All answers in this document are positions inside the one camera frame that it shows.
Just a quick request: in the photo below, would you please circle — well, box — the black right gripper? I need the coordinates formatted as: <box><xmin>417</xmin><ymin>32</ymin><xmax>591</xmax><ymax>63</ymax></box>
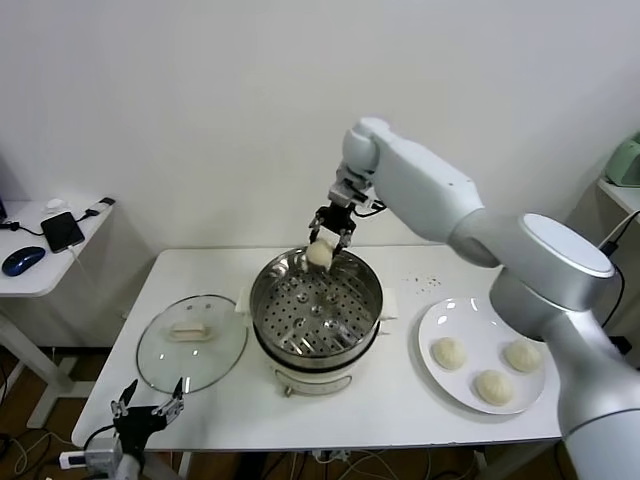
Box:
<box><xmin>307</xmin><ymin>204</ymin><xmax>357</xmax><ymax>259</ymax></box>

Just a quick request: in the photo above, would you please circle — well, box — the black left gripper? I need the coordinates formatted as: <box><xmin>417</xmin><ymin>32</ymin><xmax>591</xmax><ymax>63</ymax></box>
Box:
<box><xmin>110</xmin><ymin>377</ymin><xmax>185</xmax><ymax>449</ymax></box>

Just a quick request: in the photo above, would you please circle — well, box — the white steamed baozi bun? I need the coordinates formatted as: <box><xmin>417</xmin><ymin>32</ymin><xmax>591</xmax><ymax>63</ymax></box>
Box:
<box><xmin>502</xmin><ymin>339</ymin><xmax>544</xmax><ymax>374</ymax></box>
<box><xmin>473</xmin><ymin>368</ymin><xmax>516</xmax><ymax>405</ymax></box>
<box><xmin>304</xmin><ymin>238</ymin><xmax>335</xmax><ymax>274</ymax></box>
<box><xmin>430</xmin><ymin>337</ymin><xmax>469</xmax><ymax>372</ymax></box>

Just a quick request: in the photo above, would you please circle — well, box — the round glass lid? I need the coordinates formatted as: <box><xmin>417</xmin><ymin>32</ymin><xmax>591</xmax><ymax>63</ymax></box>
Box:
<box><xmin>136</xmin><ymin>294</ymin><xmax>250</xmax><ymax>395</ymax></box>

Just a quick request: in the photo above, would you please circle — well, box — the steel perforated steamer basket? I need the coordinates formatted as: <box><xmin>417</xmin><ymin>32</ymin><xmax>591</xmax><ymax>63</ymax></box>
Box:
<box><xmin>234</xmin><ymin>248</ymin><xmax>401</xmax><ymax>364</ymax></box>

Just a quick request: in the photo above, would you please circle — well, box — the white round plate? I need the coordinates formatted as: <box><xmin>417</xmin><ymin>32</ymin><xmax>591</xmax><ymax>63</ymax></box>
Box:
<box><xmin>417</xmin><ymin>298</ymin><xmax>547</xmax><ymax>416</ymax></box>

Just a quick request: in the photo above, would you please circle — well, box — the white side desk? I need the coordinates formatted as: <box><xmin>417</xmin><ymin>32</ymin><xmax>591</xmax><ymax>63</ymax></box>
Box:
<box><xmin>0</xmin><ymin>199</ymin><xmax>116</xmax><ymax>431</ymax></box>

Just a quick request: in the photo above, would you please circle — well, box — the black smartphone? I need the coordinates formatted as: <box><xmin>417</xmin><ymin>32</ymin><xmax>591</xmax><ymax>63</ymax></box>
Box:
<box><xmin>40</xmin><ymin>212</ymin><xmax>85</xmax><ymax>255</ymax></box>

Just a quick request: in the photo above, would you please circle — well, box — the blue computer mouse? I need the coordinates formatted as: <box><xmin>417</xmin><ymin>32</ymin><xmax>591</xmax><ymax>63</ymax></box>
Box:
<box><xmin>1</xmin><ymin>246</ymin><xmax>46</xmax><ymax>276</ymax></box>

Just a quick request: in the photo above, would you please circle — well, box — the black usb dongle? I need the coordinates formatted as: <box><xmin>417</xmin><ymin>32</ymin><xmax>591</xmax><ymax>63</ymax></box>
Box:
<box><xmin>74</xmin><ymin>198</ymin><xmax>116</xmax><ymax>222</ymax></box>

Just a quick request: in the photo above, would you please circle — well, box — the dark monitor edge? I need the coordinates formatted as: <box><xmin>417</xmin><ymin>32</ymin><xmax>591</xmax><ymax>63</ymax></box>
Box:
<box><xmin>0</xmin><ymin>152</ymin><xmax>10</xmax><ymax>224</ymax></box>

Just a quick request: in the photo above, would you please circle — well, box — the white shelf table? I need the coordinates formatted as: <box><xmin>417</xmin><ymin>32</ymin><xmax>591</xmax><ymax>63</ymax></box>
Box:
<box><xmin>594</xmin><ymin>177</ymin><xmax>640</xmax><ymax>226</ymax></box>

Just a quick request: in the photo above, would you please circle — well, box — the pale green appliance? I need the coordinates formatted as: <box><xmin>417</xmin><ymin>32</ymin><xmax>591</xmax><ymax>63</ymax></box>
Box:
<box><xmin>604</xmin><ymin>130</ymin><xmax>640</xmax><ymax>189</ymax></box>

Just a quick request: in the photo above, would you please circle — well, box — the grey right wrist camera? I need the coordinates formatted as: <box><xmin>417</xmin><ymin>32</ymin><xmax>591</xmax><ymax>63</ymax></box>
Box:
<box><xmin>327</xmin><ymin>182</ymin><xmax>374</xmax><ymax>209</ymax></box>

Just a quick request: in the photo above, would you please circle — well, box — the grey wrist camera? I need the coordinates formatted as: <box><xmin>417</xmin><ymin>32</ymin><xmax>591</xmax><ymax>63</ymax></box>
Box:
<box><xmin>59</xmin><ymin>437</ymin><xmax>124</xmax><ymax>471</ymax></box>
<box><xmin>327</xmin><ymin>182</ymin><xmax>374</xmax><ymax>209</ymax></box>

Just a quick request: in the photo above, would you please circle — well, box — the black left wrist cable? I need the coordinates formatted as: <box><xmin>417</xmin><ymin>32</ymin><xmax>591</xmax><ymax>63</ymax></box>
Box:
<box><xmin>82</xmin><ymin>423</ymin><xmax>119</xmax><ymax>451</ymax></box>

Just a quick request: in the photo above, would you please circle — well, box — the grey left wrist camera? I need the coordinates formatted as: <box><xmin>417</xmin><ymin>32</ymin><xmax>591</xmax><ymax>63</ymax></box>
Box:
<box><xmin>59</xmin><ymin>437</ymin><xmax>124</xmax><ymax>471</ymax></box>

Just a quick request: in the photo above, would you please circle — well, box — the white phone charging cable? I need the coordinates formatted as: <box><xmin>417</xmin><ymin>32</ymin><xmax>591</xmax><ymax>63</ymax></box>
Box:
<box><xmin>69</xmin><ymin>245</ymin><xmax>96</xmax><ymax>294</ymax></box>

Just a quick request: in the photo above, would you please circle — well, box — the black desk cable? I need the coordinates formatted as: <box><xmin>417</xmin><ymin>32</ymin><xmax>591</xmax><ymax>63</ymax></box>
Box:
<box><xmin>0</xmin><ymin>222</ymin><xmax>46</xmax><ymax>239</ymax></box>

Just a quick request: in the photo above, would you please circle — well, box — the black power adapter cable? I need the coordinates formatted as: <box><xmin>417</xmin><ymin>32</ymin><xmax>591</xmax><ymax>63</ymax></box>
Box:
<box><xmin>597</xmin><ymin>209</ymin><xmax>640</xmax><ymax>326</ymax></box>

